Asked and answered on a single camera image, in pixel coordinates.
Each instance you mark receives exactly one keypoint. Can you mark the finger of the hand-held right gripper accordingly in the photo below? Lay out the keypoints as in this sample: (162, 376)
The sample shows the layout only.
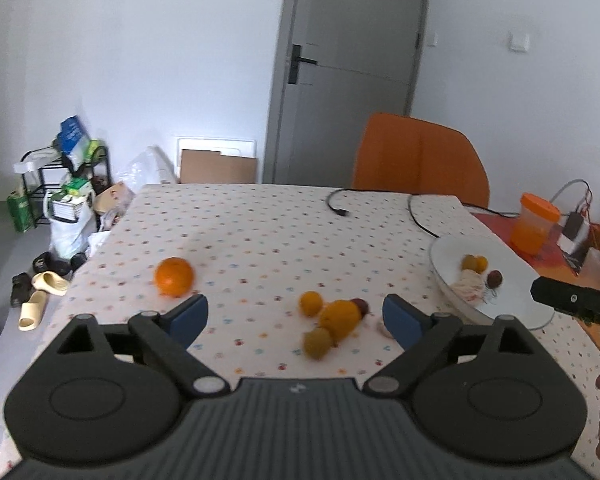
(562, 296)

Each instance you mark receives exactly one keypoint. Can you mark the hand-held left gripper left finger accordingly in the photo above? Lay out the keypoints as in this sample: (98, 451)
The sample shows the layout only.
(190, 316)

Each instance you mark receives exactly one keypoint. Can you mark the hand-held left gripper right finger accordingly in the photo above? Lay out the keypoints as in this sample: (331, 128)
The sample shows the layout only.
(402, 321)

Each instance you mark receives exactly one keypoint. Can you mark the large orange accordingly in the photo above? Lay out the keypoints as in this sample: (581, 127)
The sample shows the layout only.
(175, 276)

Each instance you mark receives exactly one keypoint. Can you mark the dark red plum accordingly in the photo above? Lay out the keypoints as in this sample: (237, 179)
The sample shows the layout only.
(361, 305)

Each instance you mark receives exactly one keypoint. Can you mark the white plate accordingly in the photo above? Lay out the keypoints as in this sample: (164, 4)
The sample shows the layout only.
(515, 305)

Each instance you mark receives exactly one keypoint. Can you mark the medium orange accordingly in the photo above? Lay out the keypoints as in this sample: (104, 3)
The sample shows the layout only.
(341, 318)

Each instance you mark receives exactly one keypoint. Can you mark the green kiwi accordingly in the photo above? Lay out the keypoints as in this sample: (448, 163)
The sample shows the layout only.
(317, 343)

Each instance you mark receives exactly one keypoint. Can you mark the small tangerine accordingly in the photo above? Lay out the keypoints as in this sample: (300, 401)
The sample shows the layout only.
(311, 303)

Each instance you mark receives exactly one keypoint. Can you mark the charger adapter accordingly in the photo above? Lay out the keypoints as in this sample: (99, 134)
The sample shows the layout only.
(575, 232)

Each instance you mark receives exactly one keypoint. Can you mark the dark purple fruit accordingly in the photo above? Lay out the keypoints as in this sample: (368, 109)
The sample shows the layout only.
(494, 278)

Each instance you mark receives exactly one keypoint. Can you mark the orange lidded jar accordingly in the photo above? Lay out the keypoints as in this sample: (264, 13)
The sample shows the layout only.
(535, 222)

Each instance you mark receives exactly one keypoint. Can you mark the red orange mat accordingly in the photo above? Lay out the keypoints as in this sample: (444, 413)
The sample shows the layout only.
(510, 232)

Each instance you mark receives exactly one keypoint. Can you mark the yellow-green fruit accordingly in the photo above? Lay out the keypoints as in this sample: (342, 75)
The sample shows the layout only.
(467, 262)

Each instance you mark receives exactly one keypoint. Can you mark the tiny orange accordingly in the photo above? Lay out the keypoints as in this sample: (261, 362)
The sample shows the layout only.
(481, 262)

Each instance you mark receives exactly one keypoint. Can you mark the dotted tablecloth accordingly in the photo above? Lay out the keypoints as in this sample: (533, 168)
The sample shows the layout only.
(260, 240)

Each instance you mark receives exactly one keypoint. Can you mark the brown paper bag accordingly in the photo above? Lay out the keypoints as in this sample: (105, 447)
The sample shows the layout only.
(112, 197)

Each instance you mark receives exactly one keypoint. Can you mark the beige slipper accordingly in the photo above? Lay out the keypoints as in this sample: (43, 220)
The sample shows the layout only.
(50, 281)
(32, 311)

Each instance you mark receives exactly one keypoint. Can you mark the black slipper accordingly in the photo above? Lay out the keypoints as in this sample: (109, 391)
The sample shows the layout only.
(20, 289)
(55, 262)

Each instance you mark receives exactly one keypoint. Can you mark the white bag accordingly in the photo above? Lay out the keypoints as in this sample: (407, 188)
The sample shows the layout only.
(70, 232)

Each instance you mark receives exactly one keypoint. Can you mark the clear plastic bag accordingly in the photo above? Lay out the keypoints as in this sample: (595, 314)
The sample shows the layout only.
(147, 167)

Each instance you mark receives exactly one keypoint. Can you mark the orange chair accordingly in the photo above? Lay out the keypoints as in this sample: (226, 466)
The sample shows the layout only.
(420, 160)

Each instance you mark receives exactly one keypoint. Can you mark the black metal rack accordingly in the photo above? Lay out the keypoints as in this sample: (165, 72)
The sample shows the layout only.
(42, 195)

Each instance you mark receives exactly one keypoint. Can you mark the green bag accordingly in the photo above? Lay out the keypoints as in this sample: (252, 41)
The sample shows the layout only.
(94, 151)

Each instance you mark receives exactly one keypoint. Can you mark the blue packet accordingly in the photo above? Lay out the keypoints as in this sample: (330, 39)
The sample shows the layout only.
(74, 135)

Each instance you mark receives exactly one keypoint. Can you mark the grey door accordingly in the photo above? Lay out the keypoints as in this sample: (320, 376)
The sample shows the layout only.
(355, 35)

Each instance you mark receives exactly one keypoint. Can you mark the white light switch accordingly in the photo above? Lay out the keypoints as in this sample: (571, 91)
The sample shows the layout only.
(519, 42)

